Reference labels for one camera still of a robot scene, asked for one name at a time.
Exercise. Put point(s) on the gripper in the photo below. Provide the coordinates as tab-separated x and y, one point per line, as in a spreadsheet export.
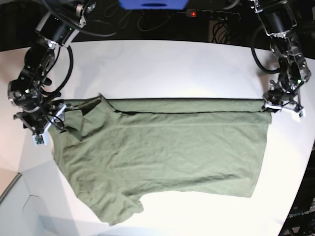
279	98
43	118

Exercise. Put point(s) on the green t-shirt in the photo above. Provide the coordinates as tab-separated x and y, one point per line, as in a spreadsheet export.
113	152

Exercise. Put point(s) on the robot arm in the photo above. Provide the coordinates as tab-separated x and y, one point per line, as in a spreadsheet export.
278	23
56	30

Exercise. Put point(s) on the black power strip red light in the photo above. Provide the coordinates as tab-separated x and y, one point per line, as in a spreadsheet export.
212	15

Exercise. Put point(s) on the blue box at top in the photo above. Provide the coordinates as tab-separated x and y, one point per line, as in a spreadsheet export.
153	4

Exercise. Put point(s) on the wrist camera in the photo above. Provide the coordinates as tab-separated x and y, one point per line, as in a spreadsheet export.
39	139
297	116

